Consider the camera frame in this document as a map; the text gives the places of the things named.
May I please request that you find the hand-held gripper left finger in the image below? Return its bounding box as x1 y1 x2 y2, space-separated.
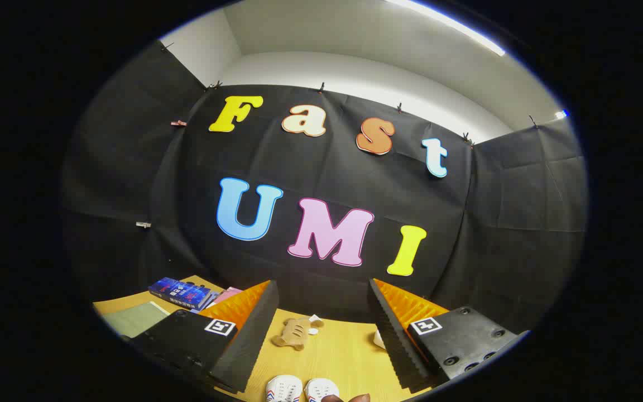
129 279 280 395

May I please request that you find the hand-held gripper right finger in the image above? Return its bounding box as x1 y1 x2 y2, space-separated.
367 277 530 394

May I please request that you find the white canvas shoe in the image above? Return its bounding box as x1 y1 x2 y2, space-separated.
305 379 340 402
266 375 304 402

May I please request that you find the cream fabric storage box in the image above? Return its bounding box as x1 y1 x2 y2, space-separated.
101 301 170 338

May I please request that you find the brown plush toy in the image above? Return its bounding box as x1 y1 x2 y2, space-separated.
271 317 318 351

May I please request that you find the light blue book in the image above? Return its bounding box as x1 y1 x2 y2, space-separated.
190 291 222 313

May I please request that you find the dark blue book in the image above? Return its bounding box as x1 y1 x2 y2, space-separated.
148 277 212 310

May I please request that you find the black backdrop cloth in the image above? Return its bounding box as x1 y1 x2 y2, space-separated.
62 42 587 336

